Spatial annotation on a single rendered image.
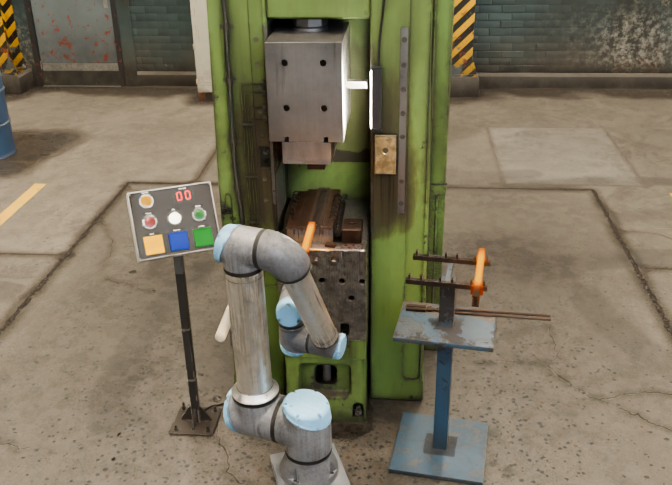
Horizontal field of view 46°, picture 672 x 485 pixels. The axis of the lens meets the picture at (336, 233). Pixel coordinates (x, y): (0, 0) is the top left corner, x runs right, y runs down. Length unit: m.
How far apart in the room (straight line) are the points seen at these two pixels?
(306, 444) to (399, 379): 1.43
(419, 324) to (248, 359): 1.06
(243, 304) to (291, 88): 1.12
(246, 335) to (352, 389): 1.38
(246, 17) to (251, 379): 1.49
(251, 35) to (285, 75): 0.24
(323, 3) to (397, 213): 0.94
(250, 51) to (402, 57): 0.61
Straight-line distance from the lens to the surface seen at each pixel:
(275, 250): 2.21
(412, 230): 3.51
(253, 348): 2.43
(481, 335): 3.27
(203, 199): 3.31
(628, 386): 4.28
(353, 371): 3.65
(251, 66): 3.32
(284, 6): 3.25
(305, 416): 2.48
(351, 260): 3.35
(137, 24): 9.67
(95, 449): 3.88
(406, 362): 3.85
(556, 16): 9.30
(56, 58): 10.13
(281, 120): 3.21
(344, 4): 3.22
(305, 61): 3.14
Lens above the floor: 2.40
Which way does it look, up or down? 25 degrees down
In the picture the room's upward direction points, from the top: 1 degrees counter-clockwise
